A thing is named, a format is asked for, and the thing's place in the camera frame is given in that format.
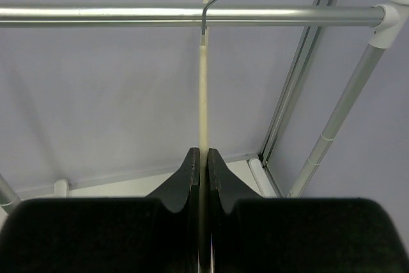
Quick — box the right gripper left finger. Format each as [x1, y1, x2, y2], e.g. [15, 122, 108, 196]
[147, 148, 200, 272]

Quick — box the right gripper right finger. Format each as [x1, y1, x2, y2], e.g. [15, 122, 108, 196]
[208, 148, 261, 272]

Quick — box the cream hanger with metal hook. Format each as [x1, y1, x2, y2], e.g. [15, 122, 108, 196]
[198, 0, 218, 272]

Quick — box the metal clothes rack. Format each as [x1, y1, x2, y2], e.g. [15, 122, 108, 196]
[0, 0, 409, 216]

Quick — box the aluminium frame post right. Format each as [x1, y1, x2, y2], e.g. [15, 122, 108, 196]
[259, 0, 337, 198]

